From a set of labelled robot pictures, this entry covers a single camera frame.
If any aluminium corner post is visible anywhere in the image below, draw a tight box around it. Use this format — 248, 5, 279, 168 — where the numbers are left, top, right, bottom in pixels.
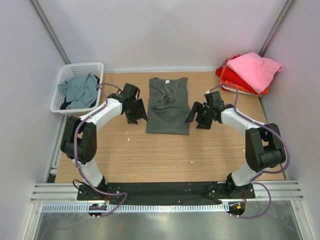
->
258, 0, 297, 57
29, 0, 71, 65

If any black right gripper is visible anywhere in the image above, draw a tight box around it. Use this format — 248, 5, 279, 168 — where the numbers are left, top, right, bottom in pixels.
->
185, 101, 213, 130

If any pink folded t-shirt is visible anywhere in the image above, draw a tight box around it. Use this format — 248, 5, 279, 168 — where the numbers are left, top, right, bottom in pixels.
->
226, 52, 283, 96

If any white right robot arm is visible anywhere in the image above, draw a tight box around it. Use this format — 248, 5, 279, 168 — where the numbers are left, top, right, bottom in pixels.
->
185, 91, 289, 198

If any dark grey t-shirt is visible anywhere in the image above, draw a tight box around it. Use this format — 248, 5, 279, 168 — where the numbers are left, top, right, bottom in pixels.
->
146, 77, 190, 135

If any slotted white cable duct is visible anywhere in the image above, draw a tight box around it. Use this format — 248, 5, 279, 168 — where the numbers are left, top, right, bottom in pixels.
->
42, 202, 229, 214

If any orange folded t-shirt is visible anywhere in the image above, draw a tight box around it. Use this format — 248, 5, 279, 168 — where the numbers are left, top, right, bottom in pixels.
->
219, 80, 269, 96

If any red folded t-shirt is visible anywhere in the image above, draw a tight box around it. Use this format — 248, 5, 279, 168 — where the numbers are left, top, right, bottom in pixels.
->
215, 66, 249, 86

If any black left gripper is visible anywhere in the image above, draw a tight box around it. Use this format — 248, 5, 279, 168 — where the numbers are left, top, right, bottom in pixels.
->
124, 98, 147, 125

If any white folded t-shirt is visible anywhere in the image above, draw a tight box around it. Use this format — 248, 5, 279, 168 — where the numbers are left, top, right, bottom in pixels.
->
221, 85, 261, 97

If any light blue t-shirt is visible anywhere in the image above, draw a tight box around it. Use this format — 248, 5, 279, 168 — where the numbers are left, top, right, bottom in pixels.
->
58, 73, 100, 110

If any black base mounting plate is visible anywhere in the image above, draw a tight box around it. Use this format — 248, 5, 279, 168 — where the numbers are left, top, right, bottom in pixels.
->
76, 181, 256, 205

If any left aluminium corner post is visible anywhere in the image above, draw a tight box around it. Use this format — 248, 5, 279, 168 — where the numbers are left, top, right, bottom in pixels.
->
29, 0, 71, 65

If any white plastic basket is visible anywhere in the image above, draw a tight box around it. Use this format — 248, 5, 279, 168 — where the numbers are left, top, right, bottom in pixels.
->
50, 62, 104, 115

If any right aluminium corner post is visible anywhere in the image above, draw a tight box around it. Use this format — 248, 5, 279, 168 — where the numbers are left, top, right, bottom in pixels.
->
258, 0, 297, 57

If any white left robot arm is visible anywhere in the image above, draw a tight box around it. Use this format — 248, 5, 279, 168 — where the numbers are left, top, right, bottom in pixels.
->
60, 83, 148, 200

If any aluminium frame rail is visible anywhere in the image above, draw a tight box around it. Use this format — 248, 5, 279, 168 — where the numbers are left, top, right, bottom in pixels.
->
30, 180, 304, 203

